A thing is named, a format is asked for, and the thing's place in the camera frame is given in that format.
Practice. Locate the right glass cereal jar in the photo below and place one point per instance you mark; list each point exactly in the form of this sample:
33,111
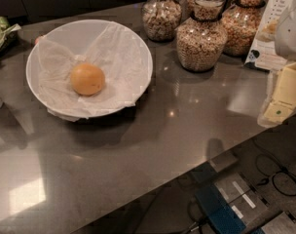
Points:
241,20

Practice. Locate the white paper napkin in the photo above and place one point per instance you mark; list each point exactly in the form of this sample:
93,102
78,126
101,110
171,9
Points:
122,65

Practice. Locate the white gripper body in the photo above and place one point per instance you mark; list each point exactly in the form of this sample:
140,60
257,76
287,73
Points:
291,36

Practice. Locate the front glass cereal jar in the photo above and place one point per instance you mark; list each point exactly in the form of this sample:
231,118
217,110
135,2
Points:
201,38

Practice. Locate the orange fruit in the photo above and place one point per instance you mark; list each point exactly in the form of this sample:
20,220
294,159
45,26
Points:
87,79

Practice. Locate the blue box under table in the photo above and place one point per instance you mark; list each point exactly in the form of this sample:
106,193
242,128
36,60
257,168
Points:
219,213

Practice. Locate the grey floor boxes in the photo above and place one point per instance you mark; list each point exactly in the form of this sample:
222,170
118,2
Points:
260,186

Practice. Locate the left glass cereal jar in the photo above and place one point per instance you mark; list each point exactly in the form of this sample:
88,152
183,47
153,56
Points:
160,18

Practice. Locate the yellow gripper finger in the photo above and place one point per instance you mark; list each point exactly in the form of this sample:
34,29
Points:
280,102

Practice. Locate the green snack packet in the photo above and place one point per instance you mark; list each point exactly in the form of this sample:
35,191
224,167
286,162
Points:
8,33

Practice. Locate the white bowl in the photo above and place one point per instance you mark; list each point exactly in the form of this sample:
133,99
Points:
73,36

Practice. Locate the allergen information sign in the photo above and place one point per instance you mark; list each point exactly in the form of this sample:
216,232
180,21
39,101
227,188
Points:
262,54

